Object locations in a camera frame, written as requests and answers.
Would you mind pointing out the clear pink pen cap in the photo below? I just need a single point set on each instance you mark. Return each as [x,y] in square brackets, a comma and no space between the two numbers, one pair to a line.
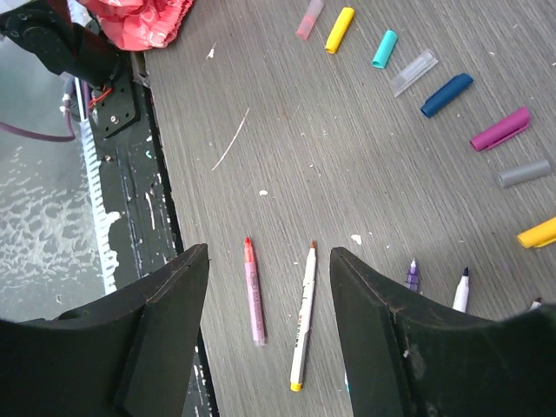
[307,22]

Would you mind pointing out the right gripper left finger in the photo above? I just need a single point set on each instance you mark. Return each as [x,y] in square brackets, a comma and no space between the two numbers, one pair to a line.
[126,354]

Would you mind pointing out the teal pen cap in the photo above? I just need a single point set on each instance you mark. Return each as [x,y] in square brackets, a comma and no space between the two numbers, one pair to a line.
[385,49]

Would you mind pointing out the red crumpled plastic bag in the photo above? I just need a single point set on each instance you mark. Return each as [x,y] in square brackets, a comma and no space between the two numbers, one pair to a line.
[139,25]

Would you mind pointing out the magenta marker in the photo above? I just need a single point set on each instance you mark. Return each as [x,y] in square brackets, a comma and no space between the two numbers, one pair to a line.
[536,303]

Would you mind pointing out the blue pen cap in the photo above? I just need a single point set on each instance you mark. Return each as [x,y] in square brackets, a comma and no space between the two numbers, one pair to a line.
[445,94]

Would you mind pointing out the light pink marker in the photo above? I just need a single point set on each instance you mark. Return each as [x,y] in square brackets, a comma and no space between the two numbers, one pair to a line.
[254,295]

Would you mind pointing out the yellow pen cap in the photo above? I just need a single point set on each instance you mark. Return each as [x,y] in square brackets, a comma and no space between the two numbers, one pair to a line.
[339,29]
[539,236]

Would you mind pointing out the purple marker pen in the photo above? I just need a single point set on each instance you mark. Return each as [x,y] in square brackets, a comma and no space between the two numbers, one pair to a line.
[413,276]

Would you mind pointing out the teal marker pen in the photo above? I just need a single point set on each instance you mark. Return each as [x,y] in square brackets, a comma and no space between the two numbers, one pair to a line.
[346,382]

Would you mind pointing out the grey pen cap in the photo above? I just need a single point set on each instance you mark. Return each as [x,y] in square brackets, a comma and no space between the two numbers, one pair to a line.
[524,173]

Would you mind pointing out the cable duct rail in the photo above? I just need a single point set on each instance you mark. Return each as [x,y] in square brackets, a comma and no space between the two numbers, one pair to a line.
[102,219]

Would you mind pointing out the magenta pen cap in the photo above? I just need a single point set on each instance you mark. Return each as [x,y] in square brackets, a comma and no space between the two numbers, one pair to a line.
[503,130]

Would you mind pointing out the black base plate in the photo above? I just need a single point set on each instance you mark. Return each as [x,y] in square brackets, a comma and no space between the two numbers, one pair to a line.
[135,184]

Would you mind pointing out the yellow marker pen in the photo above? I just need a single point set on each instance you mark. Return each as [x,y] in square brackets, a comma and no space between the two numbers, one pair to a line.
[304,321]

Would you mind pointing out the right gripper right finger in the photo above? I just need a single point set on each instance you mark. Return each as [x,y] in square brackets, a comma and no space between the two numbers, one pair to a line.
[406,355]

